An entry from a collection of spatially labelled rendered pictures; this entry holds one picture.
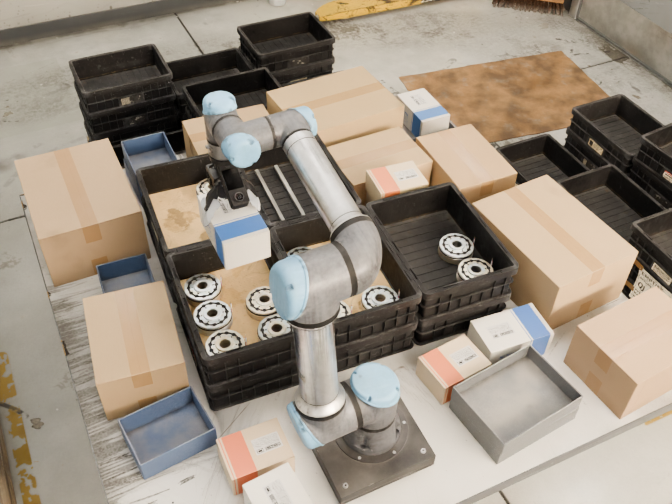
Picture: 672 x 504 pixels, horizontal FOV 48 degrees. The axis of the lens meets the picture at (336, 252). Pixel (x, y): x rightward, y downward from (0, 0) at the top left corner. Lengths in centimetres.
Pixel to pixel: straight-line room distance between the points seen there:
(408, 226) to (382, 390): 74
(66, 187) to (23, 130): 195
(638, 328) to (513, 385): 37
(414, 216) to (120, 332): 95
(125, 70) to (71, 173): 135
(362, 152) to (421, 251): 47
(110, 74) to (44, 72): 113
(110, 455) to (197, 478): 23
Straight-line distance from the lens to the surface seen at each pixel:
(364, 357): 213
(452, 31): 517
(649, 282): 297
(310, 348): 156
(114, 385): 200
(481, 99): 451
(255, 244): 189
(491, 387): 209
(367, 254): 148
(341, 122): 265
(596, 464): 296
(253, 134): 168
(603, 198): 336
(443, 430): 206
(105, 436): 209
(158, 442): 204
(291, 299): 143
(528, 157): 367
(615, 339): 215
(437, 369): 207
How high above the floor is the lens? 242
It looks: 45 degrees down
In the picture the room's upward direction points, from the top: 2 degrees clockwise
